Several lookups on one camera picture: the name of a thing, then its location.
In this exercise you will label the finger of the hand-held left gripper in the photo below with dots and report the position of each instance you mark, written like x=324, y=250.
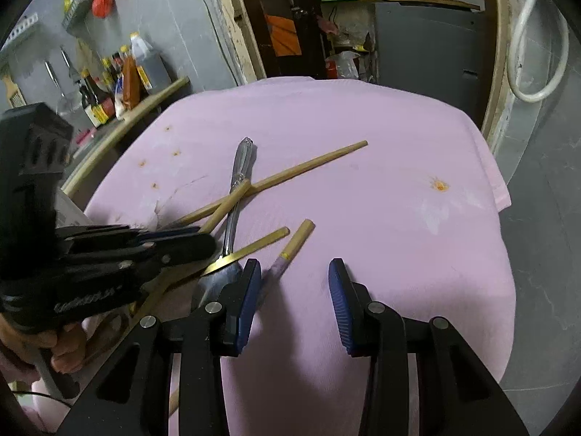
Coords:
x=113, y=234
x=181, y=254

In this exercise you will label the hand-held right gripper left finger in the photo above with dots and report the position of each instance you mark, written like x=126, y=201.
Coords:
x=248, y=309

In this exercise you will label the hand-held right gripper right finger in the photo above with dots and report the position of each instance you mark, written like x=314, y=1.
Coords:
x=340, y=313

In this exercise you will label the silver spoon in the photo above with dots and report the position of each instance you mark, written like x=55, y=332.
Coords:
x=236, y=177

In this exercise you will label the person's left hand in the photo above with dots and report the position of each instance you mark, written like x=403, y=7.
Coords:
x=68, y=345

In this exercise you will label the pink tablecloth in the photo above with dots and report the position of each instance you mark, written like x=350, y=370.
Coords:
x=363, y=213

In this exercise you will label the metal strainer ladle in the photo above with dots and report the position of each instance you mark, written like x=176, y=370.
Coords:
x=68, y=102

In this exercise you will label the beige kitchen counter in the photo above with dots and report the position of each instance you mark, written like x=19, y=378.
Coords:
x=136, y=113

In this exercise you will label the wooden grater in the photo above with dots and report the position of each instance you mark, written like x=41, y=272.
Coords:
x=13, y=95

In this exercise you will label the dark sauce bottle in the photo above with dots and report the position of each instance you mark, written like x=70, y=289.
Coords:
x=93, y=109
x=106, y=106
x=111, y=72

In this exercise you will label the white seasoning packet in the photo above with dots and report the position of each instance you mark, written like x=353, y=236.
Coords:
x=119, y=100

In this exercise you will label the metal spatula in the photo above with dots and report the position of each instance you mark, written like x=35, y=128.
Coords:
x=68, y=61

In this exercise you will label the beige loofah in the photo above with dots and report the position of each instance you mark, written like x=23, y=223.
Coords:
x=88, y=57

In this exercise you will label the large oil jug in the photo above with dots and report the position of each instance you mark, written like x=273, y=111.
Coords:
x=152, y=61

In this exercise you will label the clear yellow capped bottle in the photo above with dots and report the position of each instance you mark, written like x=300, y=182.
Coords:
x=122, y=53

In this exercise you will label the orange cloth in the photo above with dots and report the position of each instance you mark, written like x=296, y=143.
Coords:
x=283, y=36

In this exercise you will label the grey cabinet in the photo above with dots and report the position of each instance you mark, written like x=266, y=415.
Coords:
x=422, y=45

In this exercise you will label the wooden board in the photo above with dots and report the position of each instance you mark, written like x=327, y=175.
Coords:
x=426, y=3

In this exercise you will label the grey wall rack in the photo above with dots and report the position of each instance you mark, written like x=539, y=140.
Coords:
x=77, y=16

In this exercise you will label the wooden door frame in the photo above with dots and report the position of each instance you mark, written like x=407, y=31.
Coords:
x=245, y=54

